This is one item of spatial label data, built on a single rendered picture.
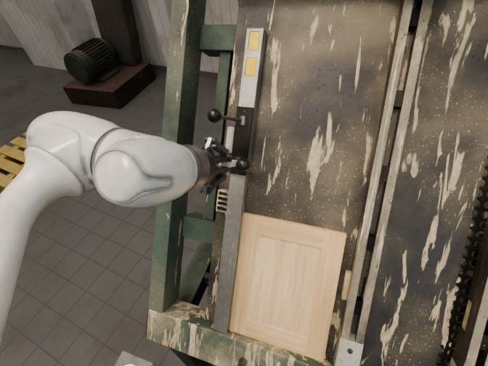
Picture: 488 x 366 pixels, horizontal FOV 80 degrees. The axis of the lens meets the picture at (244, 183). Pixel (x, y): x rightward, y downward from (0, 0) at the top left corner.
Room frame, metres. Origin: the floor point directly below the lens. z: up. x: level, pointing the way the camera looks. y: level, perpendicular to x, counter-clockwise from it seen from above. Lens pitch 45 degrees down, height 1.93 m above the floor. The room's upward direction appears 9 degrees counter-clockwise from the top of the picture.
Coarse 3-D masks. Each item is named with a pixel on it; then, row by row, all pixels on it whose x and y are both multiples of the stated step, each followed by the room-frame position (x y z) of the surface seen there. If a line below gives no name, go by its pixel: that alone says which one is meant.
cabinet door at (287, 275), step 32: (256, 224) 0.55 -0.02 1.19; (288, 224) 0.52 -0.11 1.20; (256, 256) 0.49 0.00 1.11; (288, 256) 0.46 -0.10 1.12; (320, 256) 0.43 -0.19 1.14; (256, 288) 0.42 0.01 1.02; (288, 288) 0.39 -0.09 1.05; (320, 288) 0.37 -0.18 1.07; (256, 320) 0.35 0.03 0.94; (288, 320) 0.33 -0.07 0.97; (320, 320) 0.31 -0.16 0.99; (320, 352) 0.24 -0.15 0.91
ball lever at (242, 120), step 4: (208, 112) 0.69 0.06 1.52; (212, 112) 0.68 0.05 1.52; (216, 112) 0.68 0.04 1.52; (220, 112) 0.69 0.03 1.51; (208, 116) 0.68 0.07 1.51; (212, 116) 0.68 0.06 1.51; (216, 116) 0.68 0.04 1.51; (220, 116) 0.68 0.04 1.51; (224, 116) 0.70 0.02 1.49; (228, 116) 0.71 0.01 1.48; (240, 116) 0.74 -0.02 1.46; (244, 116) 0.73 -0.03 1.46; (212, 120) 0.67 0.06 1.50; (216, 120) 0.67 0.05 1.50; (232, 120) 0.71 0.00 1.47; (236, 120) 0.72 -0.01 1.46; (240, 120) 0.72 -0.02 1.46; (244, 120) 0.73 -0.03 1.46; (240, 124) 0.72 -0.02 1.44; (244, 124) 0.72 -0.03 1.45
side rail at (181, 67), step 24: (192, 0) 1.04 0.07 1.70; (192, 24) 1.01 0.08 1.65; (168, 48) 0.96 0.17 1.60; (192, 48) 0.98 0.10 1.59; (168, 72) 0.92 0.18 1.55; (192, 72) 0.95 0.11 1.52; (168, 96) 0.87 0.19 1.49; (192, 96) 0.92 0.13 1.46; (168, 120) 0.83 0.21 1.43; (192, 120) 0.88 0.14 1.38; (192, 144) 0.85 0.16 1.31; (168, 216) 0.64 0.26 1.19; (168, 240) 0.59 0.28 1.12; (168, 264) 0.55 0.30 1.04; (168, 288) 0.50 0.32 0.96
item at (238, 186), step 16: (256, 64) 0.83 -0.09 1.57; (256, 80) 0.80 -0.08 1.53; (240, 96) 0.79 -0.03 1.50; (256, 96) 0.78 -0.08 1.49; (256, 112) 0.77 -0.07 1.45; (240, 176) 0.64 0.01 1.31; (240, 192) 0.61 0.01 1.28; (240, 208) 0.58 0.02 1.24; (224, 224) 0.57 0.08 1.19; (240, 224) 0.56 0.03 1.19; (224, 240) 0.53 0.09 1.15; (224, 256) 0.50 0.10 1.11; (224, 272) 0.47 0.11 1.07; (224, 288) 0.44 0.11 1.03; (224, 304) 0.40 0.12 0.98; (224, 320) 0.37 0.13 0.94
